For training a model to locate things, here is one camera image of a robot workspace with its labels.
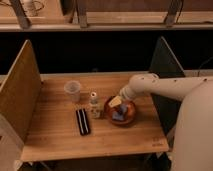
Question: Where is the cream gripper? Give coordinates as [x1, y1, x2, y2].
[108, 87, 134, 107]

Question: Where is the small white bottle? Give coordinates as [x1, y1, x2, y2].
[89, 92, 101, 119]

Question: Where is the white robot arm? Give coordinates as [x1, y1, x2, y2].
[108, 73, 213, 107]

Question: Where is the blue object in bowl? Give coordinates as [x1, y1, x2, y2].
[112, 104, 128, 121]

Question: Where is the brown wooden bowl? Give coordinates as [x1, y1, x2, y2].
[104, 96, 136, 126]

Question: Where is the right dark side panel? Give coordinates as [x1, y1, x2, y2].
[149, 36, 185, 134]

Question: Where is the black striped rectangular case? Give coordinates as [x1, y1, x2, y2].
[76, 108, 91, 136]

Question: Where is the clear plastic cup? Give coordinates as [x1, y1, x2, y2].
[64, 80, 81, 103]

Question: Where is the left wooden side panel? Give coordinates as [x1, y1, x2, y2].
[0, 39, 43, 171]

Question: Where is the white cup on shelf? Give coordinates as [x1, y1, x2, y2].
[23, 0, 37, 17]

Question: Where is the wooden shelf rail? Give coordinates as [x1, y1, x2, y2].
[0, 0, 213, 33]

